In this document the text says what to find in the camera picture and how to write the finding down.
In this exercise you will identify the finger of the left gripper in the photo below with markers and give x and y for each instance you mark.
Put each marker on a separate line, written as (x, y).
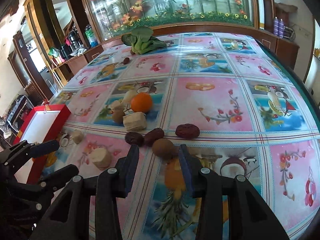
(59, 178)
(44, 148)

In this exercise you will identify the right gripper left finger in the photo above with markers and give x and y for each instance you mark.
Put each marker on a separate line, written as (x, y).
(68, 215)

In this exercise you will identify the beige ginger block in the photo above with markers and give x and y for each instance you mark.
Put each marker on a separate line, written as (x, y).
(101, 157)

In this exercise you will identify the dark red jujube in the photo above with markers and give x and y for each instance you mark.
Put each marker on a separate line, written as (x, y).
(187, 131)

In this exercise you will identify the brown kiwi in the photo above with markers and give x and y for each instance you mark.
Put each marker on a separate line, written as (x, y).
(164, 149)

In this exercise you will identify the red box lid tray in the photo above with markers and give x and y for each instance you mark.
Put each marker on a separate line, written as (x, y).
(42, 124)

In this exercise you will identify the wooden sideboard cabinet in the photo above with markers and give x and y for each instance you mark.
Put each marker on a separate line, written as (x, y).
(69, 68)

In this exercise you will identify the brown longan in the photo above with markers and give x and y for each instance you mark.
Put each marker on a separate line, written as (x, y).
(117, 116)

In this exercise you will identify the fruit print tablecloth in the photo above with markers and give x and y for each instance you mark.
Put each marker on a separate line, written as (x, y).
(254, 118)

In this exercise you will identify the green water bottle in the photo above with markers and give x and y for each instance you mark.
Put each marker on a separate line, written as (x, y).
(91, 36)

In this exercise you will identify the small red date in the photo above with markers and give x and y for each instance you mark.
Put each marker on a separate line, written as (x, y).
(126, 60)

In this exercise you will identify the green bok choy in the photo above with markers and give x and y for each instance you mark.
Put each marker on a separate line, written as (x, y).
(142, 41)

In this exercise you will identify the purple spray bottles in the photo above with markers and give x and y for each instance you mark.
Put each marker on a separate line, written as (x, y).
(278, 27)

